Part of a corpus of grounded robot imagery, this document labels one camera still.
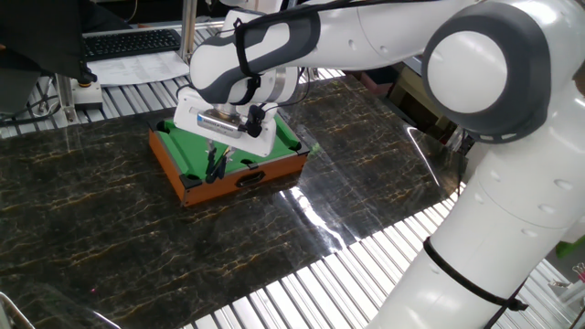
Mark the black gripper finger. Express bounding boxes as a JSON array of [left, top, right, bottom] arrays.
[[205, 139, 218, 185], [213, 145, 237, 183]]

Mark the aluminium angle bracket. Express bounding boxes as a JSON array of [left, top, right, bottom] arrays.
[[53, 72, 80, 125]]

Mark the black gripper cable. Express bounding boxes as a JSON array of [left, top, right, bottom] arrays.
[[232, 0, 531, 329]]

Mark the black computer keyboard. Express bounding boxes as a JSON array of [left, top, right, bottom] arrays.
[[82, 28, 183, 63]]

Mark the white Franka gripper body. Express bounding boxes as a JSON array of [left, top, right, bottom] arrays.
[[173, 86, 279, 158]]

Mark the mini pool table green felt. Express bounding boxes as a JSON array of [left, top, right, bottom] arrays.
[[148, 113, 311, 207]]

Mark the black monitor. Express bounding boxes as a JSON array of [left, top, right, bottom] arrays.
[[0, 0, 98, 84]]

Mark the black marble pattern mat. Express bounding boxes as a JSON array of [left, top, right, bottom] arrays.
[[0, 75, 468, 329]]

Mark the white paper sheet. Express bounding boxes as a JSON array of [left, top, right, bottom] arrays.
[[86, 49, 192, 88]]

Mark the aluminium profile post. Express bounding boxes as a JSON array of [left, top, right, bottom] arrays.
[[179, 0, 199, 63]]

